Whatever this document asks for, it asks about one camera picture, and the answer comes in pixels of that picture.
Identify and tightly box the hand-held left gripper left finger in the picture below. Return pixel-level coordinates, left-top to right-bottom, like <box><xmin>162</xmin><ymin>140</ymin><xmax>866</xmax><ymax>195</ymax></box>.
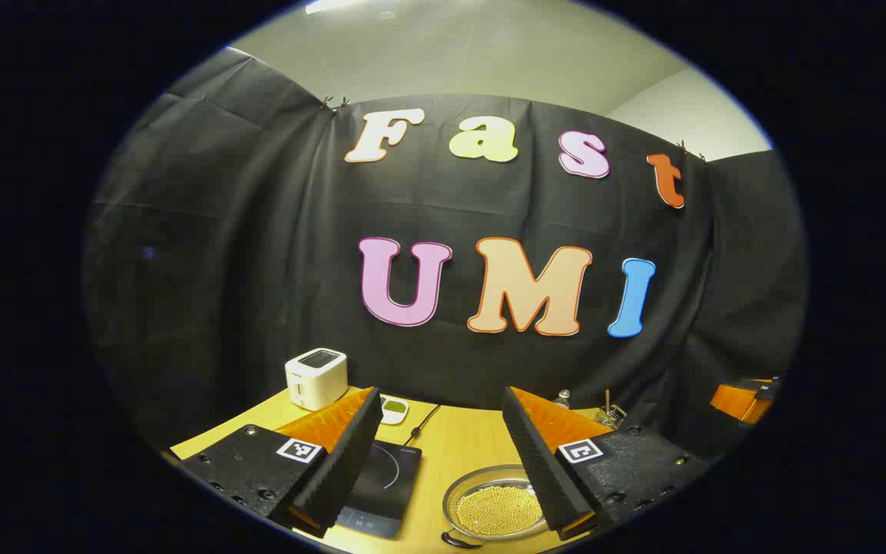
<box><xmin>180</xmin><ymin>386</ymin><xmax>384</xmax><ymax>539</ymax></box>

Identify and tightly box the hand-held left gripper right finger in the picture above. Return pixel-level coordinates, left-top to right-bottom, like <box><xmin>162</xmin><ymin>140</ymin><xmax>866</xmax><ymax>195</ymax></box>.
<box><xmin>502</xmin><ymin>386</ymin><xmax>713</xmax><ymax>542</ymax></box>

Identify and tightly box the black induction cooktop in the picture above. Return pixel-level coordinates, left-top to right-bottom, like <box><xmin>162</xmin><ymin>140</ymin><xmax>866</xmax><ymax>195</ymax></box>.
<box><xmin>335</xmin><ymin>440</ymin><xmax>422</xmax><ymax>539</ymax></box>

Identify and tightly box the steel pot with black handles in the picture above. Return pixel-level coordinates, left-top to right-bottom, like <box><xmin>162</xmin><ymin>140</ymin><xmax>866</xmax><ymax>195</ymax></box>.
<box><xmin>441</xmin><ymin>464</ymin><xmax>559</xmax><ymax>549</ymax></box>

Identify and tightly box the pile of yellow soybeans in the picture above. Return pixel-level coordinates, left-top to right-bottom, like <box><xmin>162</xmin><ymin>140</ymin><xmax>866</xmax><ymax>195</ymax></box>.
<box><xmin>456</xmin><ymin>485</ymin><xmax>544</xmax><ymax>537</ymax></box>

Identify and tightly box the white toaster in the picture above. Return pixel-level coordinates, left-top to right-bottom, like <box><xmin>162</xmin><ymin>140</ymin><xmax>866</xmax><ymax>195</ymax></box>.
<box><xmin>285</xmin><ymin>348</ymin><xmax>348</xmax><ymax>411</ymax></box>

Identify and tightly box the black power cable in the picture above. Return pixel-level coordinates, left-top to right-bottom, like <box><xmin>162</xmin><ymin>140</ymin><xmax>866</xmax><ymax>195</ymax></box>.
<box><xmin>405</xmin><ymin>404</ymin><xmax>441</xmax><ymax>447</ymax></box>

